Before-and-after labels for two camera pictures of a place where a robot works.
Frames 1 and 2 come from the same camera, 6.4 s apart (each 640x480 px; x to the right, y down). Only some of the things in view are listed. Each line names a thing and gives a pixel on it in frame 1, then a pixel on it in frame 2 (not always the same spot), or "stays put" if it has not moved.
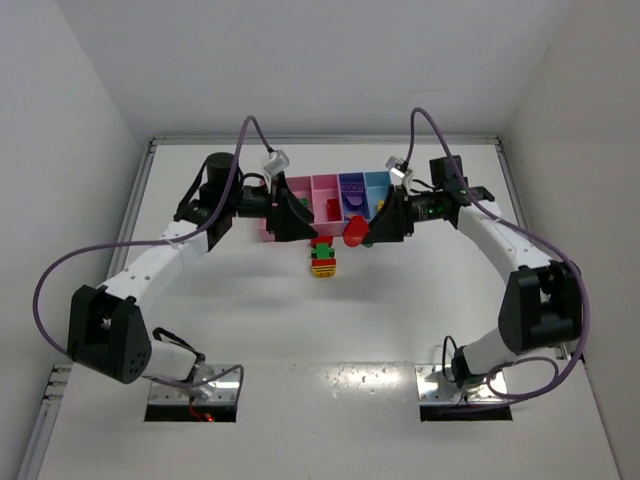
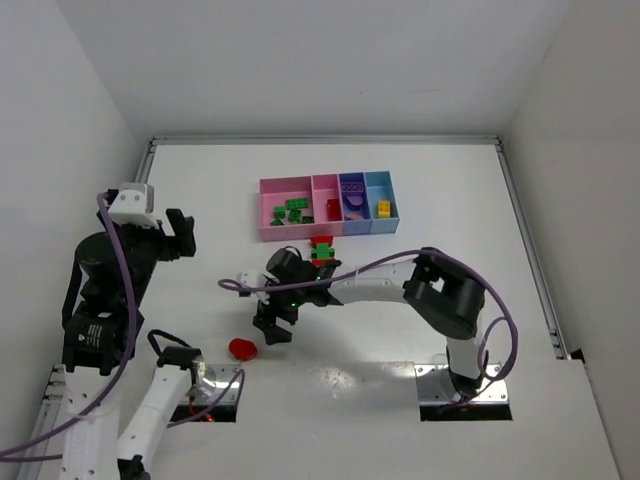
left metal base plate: x=214 y=401 stays put
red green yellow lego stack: x=324 y=263 stays put
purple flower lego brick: x=355 y=200 stays put
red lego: x=333 y=210 stays put
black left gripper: x=275 y=211 -> x=170 y=240
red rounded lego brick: x=355 y=231 -> x=242 y=349
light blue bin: x=377 y=187 stays put
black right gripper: x=401 y=214 -> x=275 y=314
